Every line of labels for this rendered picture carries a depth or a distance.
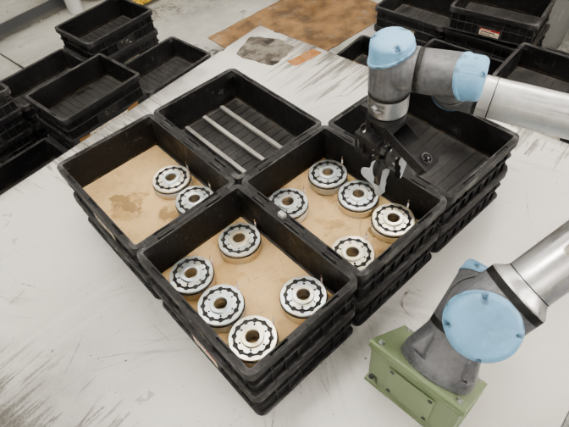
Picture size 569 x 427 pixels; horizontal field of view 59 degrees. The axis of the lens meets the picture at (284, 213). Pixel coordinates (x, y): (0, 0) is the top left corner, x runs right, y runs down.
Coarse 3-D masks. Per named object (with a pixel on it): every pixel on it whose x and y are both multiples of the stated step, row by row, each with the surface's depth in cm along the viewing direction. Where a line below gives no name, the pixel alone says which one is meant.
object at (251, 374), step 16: (224, 192) 120; (208, 208) 117; (176, 224) 114; (288, 224) 112; (160, 240) 112; (304, 240) 109; (144, 256) 109; (320, 256) 106; (352, 288) 101; (336, 304) 99; (192, 320) 100; (320, 320) 98; (208, 336) 96; (288, 336) 94; (224, 352) 93; (272, 352) 93; (240, 368) 91; (256, 368) 91
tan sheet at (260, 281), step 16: (208, 240) 123; (208, 256) 120; (272, 256) 119; (224, 272) 117; (240, 272) 117; (256, 272) 116; (272, 272) 116; (288, 272) 116; (304, 272) 115; (240, 288) 114; (256, 288) 113; (272, 288) 113; (192, 304) 112; (256, 304) 111; (272, 304) 110; (288, 320) 108; (224, 336) 106
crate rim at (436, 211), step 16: (320, 128) 132; (352, 144) 128; (272, 160) 126; (256, 176) 123; (256, 192) 119; (432, 192) 115; (272, 208) 116; (432, 208) 112; (416, 224) 110; (320, 240) 108; (400, 240) 107; (336, 256) 105; (384, 256) 105; (352, 272) 103; (368, 272) 102
